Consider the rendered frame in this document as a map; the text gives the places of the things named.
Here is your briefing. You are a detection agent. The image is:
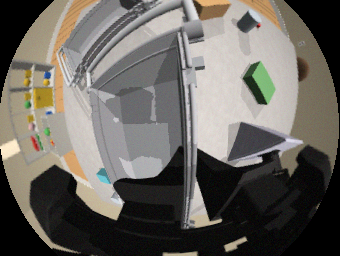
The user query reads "teal box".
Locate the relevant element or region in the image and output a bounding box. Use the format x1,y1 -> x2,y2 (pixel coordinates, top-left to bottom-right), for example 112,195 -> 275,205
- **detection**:
96,168 -> 112,184

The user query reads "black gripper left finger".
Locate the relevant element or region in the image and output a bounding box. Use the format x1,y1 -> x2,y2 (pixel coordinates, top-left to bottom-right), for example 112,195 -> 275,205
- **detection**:
113,147 -> 185,221

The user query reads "light green block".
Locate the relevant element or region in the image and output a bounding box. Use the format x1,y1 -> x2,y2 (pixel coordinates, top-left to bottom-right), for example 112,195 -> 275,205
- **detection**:
243,60 -> 276,105

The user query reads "tan rectangular box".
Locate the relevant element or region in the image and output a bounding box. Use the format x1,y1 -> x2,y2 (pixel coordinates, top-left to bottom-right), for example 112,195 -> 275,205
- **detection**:
193,0 -> 231,20

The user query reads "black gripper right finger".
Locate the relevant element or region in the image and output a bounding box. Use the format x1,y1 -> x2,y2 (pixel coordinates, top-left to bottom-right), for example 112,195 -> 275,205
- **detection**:
195,148 -> 278,222

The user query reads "grey cylinder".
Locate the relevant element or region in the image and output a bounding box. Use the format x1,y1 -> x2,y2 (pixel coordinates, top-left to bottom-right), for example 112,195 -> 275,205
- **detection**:
112,190 -> 121,204
236,8 -> 262,34

